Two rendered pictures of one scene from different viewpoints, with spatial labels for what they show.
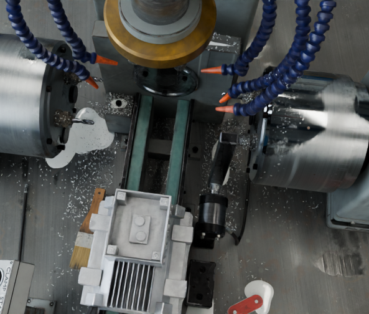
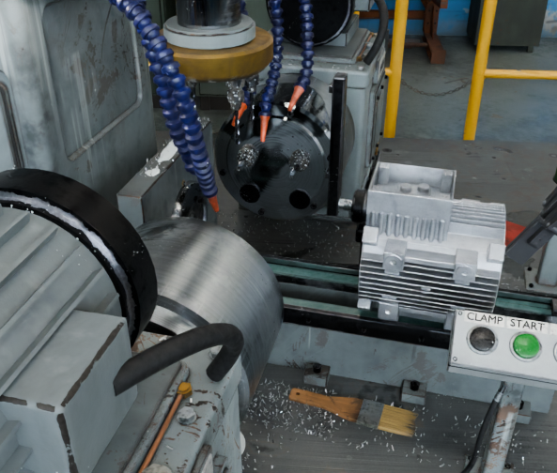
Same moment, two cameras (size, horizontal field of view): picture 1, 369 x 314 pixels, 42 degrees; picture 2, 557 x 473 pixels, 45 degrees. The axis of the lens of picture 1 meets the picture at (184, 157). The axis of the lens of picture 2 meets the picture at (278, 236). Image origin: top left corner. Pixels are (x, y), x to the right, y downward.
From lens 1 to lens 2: 107 cm
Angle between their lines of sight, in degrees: 56
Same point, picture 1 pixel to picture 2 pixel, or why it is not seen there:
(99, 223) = (397, 247)
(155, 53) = (265, 39)
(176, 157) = (280, 268)
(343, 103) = (289, 77)
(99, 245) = (425, 254)
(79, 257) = (396, 421)
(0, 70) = (175, 251)
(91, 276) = (467, 254)
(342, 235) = not seen: hidden behind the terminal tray
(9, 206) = not seen: outside the picture
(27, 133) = (266, 279)
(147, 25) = (239, 25)
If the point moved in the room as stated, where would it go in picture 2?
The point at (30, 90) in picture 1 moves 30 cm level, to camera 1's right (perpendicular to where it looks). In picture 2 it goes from (215, 234) to (271, 139)
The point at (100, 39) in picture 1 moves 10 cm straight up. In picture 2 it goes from (146, 197) to (139, 132)
